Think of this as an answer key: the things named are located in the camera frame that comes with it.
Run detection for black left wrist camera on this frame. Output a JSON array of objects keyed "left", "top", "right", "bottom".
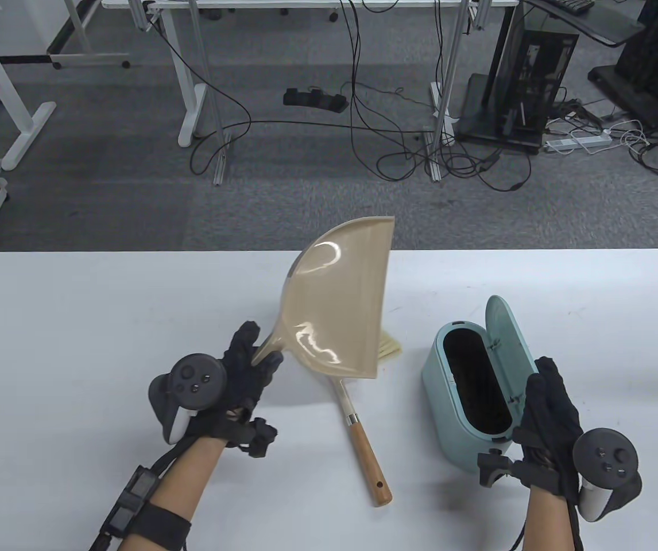
[{"left": 236, "top": 418, "right": 279, "bottom": 459}]

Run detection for black cable tangle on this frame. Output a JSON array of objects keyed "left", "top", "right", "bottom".
[{"left": 375, "top": 135, "right": 533, "bottom": 193}]

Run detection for black equipment stand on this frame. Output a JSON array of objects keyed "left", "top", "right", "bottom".
[{"left": 587, "top": 0, "right": 658, "bottom": 130}]

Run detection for black glove cable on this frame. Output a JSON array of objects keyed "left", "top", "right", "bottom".
[{"left": 510, "top": 499, "right": 587, "bottom": 551}]

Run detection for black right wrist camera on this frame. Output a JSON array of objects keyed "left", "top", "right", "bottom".
[{"left": 477, "top": 451, "right": 528, "bottom": 488}]

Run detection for long aluminium profile post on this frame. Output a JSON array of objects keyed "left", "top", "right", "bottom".
[
  {"left": 428, "top": 0, "right": 471, "bottom": 183},
  {"left": 188, "top": 0, "right": 232, "bottom": 186}
]

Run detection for person's right forearm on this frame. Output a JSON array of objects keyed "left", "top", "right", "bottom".
[{"left": 527, "top": 487, "right": 576, "bottom": 551}]

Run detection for white cable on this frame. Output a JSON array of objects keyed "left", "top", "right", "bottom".
[{"left": 570, "top": 119, "right": 651, "bottom": 153}]

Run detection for beige plastic dustpan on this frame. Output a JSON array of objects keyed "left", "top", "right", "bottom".
[{"left": 251, "top": 216, "right": 396, "bottom": 381}]

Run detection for white frame with casters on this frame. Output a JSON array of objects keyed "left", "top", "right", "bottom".
[{"left": 48, "top": 0, "right": 132, "bottom": 70}]

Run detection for white desk frame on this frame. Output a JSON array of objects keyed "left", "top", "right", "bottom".
[{"left": 102, "top": 0, "right": 519, "bottom": 149}]

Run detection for white table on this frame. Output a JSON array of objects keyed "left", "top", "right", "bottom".
[{"left": 0, "top": 249, "right": 658, "bottom": 551}]

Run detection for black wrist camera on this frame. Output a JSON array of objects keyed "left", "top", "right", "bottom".
[
  {"left": 236, "top": 418, "right": 279, "bottom": 459},
  {"left": 477, "top": 451, "right": 528, "bottom": 488}
]

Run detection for person's right hand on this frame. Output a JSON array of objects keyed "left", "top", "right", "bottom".
[{"left": 513, "top": 356, "right": 586, "bottom": 506}]

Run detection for black hand controller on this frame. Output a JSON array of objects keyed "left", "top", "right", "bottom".
[
  {"left": 572, "top": 428, "right": 644, "bottom": 523},
  {"left": 148, "top": 353, "right": 229, "bottom": 444}
]

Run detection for white standing desk leg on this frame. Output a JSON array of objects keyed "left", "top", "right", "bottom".
[{"left": 0, "top": 6, "right": 57, "bottom": 171}]

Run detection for grey keyboard tray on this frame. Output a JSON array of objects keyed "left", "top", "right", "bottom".
[{"left": 521, "top": 0, "right": 645, "bottom": 48}]

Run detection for person's left forearm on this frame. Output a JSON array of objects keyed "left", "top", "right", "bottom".
[{"left": 128, "top": 437, "right": 226, "bottom": 551}]

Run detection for black left hand controller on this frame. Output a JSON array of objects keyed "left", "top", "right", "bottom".
[{"left": 148, "top": 353, "right": 229, "bottom": 444}]

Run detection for black battery box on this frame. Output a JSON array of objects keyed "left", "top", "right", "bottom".
[{"left": 102, "top": 466, "right": 160, "bottom": 537}]

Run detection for beige hand broom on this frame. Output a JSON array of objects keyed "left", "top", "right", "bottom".
[{"left": 329, "top": 327, "right": 404, "bottom": 507}]

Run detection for black computer tower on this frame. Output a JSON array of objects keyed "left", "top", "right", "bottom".
[{"left": 458, "top": 3, "right": 580, "bottom": 154}]

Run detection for black hanging cables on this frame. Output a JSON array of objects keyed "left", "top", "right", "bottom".
[{"left": 338, "top": 0, "right": 421, "bottom": 181}]

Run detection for white power strip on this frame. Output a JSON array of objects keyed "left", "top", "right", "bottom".
[{"left": 544, "top": 133, "right": 614, "bottom": 153}]

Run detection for person's left hand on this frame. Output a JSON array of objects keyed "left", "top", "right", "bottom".
[{"left": 188, "top": 320, "right": 285, "bottom": 446}]

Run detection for mint desktop trash can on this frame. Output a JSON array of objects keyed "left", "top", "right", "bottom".
[{"left": 421, "top": 295, "right": 539, "bottom": 475}]

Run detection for black right hand controller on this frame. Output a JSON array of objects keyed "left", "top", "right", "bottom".
[{"left": 572, "top": 428, "right": 644, "bottom": 523}]

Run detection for black forearm strap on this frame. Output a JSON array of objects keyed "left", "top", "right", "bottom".
[{"left": 131, "top": 502, "right": 193, "bottom": 551}]

